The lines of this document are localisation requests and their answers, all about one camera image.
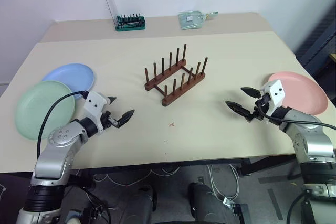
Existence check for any long white floor cable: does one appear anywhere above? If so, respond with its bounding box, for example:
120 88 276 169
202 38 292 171
93 165 181 184

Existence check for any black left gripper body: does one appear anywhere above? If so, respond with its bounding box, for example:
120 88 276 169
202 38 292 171
101 110 121 130

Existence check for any green plate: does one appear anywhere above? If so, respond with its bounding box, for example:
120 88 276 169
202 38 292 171
16 81 76 141

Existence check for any dark rounded robot leg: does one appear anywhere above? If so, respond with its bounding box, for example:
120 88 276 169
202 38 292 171
123 185 156 224
188 182 233 224

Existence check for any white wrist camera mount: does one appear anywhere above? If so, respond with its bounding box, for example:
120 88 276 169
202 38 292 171
259 79 286 125
83 90 110 133

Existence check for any black floor box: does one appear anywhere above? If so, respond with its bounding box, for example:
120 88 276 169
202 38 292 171
232 202 250 224

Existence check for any pink plate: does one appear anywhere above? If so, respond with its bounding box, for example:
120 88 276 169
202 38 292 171
268 71 329 116

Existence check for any wooden dish rack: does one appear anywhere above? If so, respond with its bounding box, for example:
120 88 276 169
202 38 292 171
143 43 209 107

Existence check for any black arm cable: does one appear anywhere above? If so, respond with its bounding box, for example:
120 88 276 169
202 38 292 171
36 91 89 158
254 104 336 131

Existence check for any looped white floor cable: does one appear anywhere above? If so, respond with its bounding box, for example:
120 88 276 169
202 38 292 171
209 164 242 201

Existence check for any black clamp box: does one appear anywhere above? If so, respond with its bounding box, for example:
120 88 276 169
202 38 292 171
83 206 106 224

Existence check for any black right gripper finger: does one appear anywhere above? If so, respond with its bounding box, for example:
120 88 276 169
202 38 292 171
240 87 262 99
225 100 250 120

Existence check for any green screwdriver bit set case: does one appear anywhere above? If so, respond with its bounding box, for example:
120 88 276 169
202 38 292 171
105 0 146 32

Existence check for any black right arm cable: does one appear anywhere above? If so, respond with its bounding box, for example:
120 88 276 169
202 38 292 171
254 104 336 131

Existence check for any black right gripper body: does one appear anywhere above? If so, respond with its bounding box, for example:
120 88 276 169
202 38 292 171
246 93 271 122

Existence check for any blue plate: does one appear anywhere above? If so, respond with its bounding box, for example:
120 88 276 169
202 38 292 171
41 63 96 101

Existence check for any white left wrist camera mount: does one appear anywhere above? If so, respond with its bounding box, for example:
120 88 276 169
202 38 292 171
83 90 110 133

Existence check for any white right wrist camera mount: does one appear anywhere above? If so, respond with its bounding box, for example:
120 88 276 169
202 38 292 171
259 79 286 125

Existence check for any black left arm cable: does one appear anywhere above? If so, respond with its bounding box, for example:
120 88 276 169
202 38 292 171
36 91 89 158

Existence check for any clear green plastic pouch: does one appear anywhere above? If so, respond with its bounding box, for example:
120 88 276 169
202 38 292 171
177 10 219 30

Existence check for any black table frame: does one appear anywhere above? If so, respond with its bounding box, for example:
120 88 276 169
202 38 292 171
69 154 299 179

